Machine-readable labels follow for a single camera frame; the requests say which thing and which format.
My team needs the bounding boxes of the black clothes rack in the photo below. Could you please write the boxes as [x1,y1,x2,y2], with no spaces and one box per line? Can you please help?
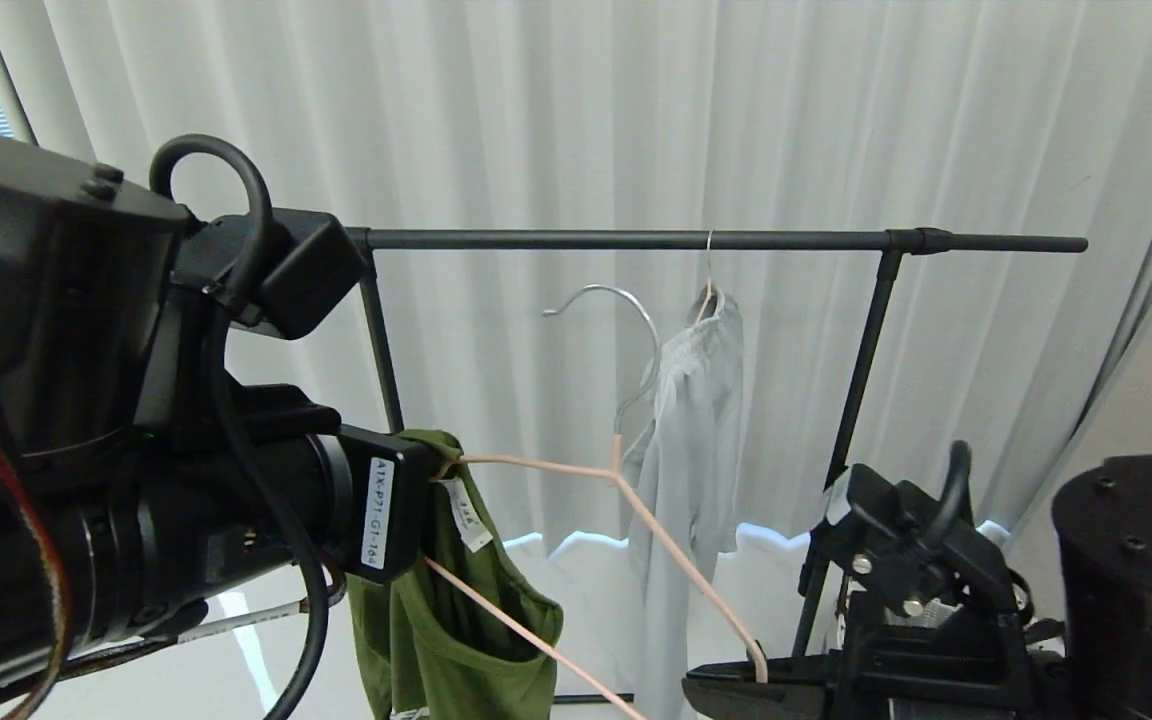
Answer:
[346,227,1089,706]

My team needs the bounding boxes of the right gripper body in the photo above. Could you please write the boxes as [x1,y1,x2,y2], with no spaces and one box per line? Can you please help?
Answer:
[826,600,1067,720]

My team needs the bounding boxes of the olive green garment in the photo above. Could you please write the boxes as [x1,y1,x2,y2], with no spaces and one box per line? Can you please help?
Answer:
[346,430,565,720]

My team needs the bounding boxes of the white curtain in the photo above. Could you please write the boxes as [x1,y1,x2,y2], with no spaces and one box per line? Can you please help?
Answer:
[0,0,1152,561]

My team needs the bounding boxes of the pink clothes hanger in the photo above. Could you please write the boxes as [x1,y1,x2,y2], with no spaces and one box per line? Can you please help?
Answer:
[426,285,772,720]
[696,230,727,326]

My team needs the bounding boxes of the pale grey shorts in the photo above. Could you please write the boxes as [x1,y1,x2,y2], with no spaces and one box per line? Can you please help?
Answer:
[621,290,745,720]

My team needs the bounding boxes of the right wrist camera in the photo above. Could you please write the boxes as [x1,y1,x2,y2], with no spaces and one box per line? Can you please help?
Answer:
[821,465,1022,621]

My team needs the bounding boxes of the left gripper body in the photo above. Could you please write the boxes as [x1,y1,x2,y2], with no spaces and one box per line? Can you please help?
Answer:
[71,425,444,646]

